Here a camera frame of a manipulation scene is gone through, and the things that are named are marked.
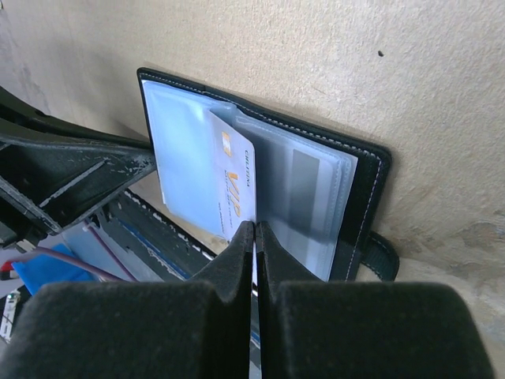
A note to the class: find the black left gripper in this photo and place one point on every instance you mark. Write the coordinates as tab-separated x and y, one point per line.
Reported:
55	174

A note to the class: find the silver VIP card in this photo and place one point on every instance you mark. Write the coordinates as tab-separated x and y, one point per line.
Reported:
302	188
235	172

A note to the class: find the black leather card holder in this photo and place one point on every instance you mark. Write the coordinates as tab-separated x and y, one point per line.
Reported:
358	244

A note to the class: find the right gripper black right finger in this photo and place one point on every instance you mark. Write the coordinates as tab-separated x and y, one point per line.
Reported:
315	329

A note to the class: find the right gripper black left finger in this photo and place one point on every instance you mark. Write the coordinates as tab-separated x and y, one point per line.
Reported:
82	330

